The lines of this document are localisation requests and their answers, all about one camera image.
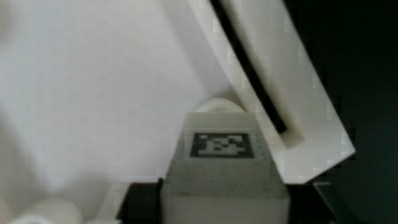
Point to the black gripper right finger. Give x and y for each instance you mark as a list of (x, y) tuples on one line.
[(319, 206)]

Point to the white table leg with tag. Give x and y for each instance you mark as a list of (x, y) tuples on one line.
[(223, 187)]

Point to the white square tabletop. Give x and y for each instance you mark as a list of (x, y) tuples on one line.
[(111, 63)]

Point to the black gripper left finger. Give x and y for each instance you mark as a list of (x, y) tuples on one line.
[(141, 206)]

